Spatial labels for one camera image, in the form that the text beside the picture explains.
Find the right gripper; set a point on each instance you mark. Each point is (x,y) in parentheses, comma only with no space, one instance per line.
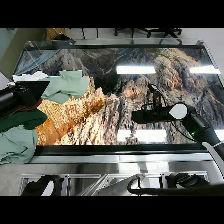
(141,116)

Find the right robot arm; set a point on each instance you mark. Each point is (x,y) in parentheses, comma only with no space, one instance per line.
(200,128)

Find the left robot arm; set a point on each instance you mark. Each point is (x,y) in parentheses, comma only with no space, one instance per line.
(11,97)

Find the black office chair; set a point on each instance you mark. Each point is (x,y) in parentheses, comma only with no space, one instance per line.
(166,32)
(131,31)

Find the brown garment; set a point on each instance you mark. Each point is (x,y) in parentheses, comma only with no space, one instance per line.
(25,109)

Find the white garment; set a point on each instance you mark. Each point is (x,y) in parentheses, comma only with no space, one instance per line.
(31,76)

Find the silver frame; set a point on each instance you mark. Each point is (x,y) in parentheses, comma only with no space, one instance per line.
(100,159)

